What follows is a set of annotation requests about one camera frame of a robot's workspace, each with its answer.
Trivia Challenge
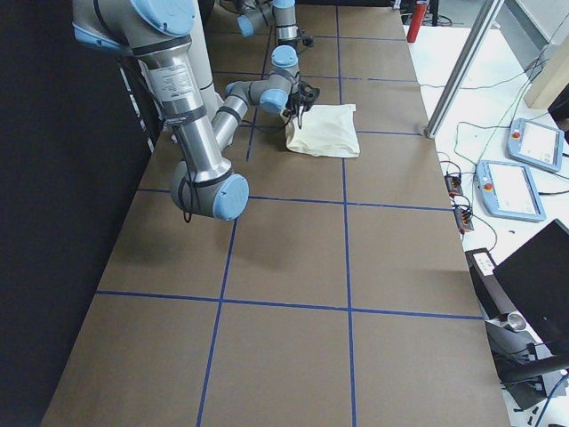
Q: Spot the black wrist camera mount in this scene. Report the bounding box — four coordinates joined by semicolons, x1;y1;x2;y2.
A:
297;81;320;111
295;29;314;48

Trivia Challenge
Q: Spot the teach pendant tablet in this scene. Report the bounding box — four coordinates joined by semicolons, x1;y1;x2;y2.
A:
507;118;565;173
476;160;546;222

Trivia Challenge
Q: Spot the red cylinder bottle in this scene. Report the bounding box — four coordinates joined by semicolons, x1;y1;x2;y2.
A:
406;0;429;44

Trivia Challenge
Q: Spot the near teach pendant tablet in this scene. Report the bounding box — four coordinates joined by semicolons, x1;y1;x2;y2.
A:
476;160;546;222

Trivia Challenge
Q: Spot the aluminium frame post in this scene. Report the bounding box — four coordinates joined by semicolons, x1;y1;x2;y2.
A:
424;0;505;139

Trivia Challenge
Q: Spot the wooden beige board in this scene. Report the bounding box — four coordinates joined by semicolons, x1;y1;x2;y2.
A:
525;36;568;109

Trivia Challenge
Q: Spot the black monitor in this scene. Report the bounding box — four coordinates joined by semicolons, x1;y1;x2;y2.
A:
493;219;569;354

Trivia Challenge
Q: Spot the silver round knob device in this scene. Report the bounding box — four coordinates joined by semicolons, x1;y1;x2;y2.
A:
505;312;527;333

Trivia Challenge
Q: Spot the cream long-sleeve printed shirt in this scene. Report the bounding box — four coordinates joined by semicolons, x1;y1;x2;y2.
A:
285;104;360;158

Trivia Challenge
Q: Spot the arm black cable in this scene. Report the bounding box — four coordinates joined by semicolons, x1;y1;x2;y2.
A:
168;70;312;223

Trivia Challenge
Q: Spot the black box white label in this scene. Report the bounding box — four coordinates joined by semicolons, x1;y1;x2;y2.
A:
465;248;500;317

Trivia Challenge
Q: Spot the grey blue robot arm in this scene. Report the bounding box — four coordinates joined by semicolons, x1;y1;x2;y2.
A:
235;0;301;46
72;1;301;221

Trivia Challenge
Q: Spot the orange black connector board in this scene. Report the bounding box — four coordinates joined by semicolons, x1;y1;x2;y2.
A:
444;174;463;197

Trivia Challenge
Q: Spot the far teach pendant tablet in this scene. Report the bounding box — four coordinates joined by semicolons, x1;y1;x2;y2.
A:
507;118;565;173

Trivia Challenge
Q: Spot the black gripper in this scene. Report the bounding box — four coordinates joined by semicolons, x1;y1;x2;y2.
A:
284;94;303;119

